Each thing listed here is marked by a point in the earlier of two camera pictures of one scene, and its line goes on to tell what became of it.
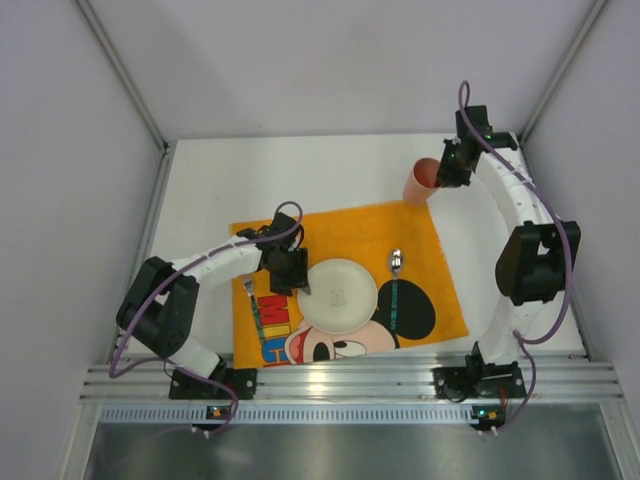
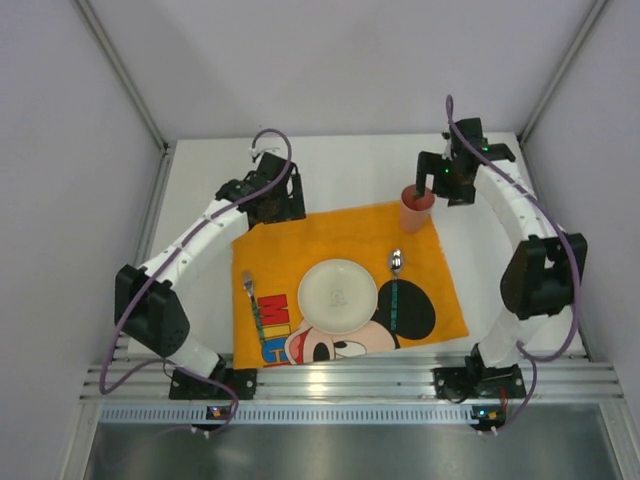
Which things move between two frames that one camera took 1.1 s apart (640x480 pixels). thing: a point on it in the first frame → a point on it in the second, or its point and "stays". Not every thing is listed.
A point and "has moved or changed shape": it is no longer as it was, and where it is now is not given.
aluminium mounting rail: x=123 y=377 stays
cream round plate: x=343 y=296 stays
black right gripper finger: x=448 y=174 → x=428 y=163
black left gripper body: x=298 y=270 → x=282 y=201
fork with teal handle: x=248 y=282 stays
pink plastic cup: x=422 y=182 has moved or changed shape
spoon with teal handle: x=396 y=262 stays
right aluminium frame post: x=564 y=66 stays
